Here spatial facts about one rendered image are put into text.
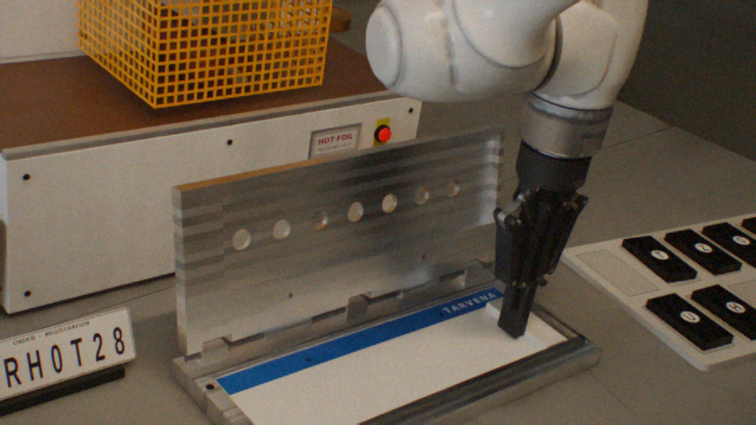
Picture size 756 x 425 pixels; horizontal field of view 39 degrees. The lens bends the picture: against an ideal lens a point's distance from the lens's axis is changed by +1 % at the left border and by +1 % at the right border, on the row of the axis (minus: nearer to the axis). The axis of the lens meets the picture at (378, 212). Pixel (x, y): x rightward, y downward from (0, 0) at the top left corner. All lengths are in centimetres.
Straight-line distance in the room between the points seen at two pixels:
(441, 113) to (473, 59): 93
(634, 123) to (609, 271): 60
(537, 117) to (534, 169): 6
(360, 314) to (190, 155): 26
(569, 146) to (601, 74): 8
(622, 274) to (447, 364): 37
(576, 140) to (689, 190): 72
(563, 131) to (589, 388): 31
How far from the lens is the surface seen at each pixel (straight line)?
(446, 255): 125
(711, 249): 154
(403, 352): 115
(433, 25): 90
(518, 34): 89
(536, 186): 109
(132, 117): 119
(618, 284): 140
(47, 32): 132
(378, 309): 122
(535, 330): 122
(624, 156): 182
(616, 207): 163
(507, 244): 111
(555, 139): 106
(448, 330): 120
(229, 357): 111
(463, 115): 184
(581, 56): 100
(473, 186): 127
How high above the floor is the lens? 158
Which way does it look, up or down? 28 degrees down
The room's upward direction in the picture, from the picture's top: 10 degrees clockwise
